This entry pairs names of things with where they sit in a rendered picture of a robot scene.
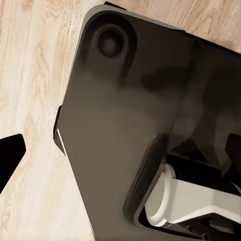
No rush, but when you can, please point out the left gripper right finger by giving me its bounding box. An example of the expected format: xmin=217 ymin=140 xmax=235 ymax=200
xmin=225 ymin=133 xmax=241 ymax=174

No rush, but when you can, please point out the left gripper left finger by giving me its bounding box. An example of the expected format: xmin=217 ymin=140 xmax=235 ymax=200
xmin=0 ymin=134 xmax=26 ymax=194

